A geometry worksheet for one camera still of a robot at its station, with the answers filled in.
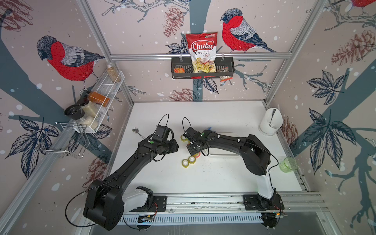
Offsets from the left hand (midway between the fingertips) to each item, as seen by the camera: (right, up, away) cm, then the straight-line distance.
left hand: (178, 144), depth 83 cm
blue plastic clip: (+21, +7, +21) cm, 30 cm away
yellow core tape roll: (+8, -11, +5) cm, 14 cm away
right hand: (+8, -5, +8) cm, 13 cm away
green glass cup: (+66, -14, +4) cm, 68 cm away
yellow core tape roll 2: (+4, -13, +5) cm, 14 cm away
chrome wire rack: (-44, +7, -25) cm, 51 cm away
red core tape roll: (+12, -9, +7) cm, 16 cm away
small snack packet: (+29, +40, +7) cm, 50 cm away
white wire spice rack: (-44, +34, +4) cm, 56 cm away
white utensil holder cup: (+63, +12, +15) cm, 65 cm away
